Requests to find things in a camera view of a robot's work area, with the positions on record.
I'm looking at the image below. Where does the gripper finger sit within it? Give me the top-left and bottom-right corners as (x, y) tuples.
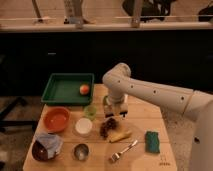
(105, 112), (112, 118)
(121, 110), (128, 118)

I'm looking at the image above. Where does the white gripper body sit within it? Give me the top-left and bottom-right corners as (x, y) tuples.
(103, 95), (128, 112)

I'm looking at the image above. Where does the whiteboard eraser block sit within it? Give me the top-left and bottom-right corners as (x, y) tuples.
(109, 110), (125, 117)

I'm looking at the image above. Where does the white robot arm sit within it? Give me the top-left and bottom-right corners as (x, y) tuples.
(102, 63), (213, 171)

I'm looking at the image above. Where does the white plastic cup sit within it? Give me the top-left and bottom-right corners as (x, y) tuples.
(75, 118), (93, 137)

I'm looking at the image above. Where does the small metal cup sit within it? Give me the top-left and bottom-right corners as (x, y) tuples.
(74, 144), (89, 161)

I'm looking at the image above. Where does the purple grape bunch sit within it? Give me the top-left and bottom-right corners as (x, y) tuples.
(99, 118), (118, 139)

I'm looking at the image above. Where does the orange peach fruit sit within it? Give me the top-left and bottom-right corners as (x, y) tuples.
(79, 84), (90, 95)

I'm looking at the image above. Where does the green sponge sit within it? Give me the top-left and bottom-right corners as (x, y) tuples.
(145, 131), (160, 154)

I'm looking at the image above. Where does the silver fork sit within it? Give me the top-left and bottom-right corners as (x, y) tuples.
(109, 140), (138, 163)

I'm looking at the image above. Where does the green plastic tray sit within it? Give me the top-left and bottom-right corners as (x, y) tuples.
(41, 73), (94, 106)

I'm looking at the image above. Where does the orange bowl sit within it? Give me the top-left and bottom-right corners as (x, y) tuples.
(43, 107), (70, 133)

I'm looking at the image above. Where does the blue grey cloth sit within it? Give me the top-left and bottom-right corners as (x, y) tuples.
(36, 133), (63, 159)

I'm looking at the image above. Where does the dark purple bowl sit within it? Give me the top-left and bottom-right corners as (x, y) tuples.
(32, 140), (57, 162)

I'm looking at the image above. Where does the black office chair base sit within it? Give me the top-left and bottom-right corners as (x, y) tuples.
(0, 97), (38, 132)

